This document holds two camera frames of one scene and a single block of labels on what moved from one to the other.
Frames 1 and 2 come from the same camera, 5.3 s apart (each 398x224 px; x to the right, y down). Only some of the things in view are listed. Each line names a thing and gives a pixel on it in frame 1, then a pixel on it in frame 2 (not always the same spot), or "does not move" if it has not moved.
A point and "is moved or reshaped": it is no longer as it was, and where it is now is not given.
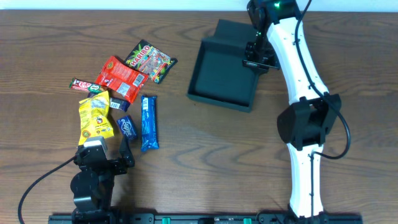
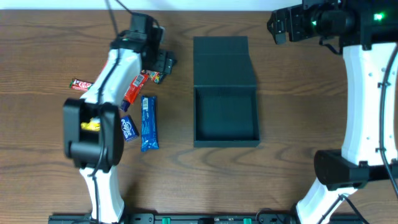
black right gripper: (259, 65) -> (290, 25)
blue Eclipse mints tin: (126, 127) does not move
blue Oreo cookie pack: (149, 137) does not move
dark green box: (220, 76) is moved or reshaped
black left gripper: (127, 158) -> (161, 65)
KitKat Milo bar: (81, 84) does not move
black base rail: (222, 218) does not move
